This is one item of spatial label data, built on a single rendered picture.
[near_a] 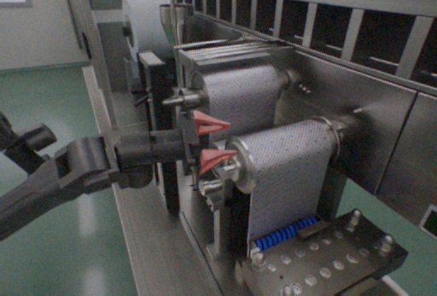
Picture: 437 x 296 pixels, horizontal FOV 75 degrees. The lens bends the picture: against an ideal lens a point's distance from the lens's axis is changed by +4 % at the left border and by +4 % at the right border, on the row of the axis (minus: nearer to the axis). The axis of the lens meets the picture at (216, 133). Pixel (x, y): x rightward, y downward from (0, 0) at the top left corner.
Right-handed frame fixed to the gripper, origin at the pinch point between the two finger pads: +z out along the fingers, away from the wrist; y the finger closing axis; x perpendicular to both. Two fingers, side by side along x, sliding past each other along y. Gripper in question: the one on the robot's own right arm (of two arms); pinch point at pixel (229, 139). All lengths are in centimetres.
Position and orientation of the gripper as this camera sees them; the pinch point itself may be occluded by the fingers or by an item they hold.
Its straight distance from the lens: 52.9
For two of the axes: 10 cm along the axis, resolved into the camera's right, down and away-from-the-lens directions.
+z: 9.6, -0.9, 2.7
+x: 1.9, -4.9, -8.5
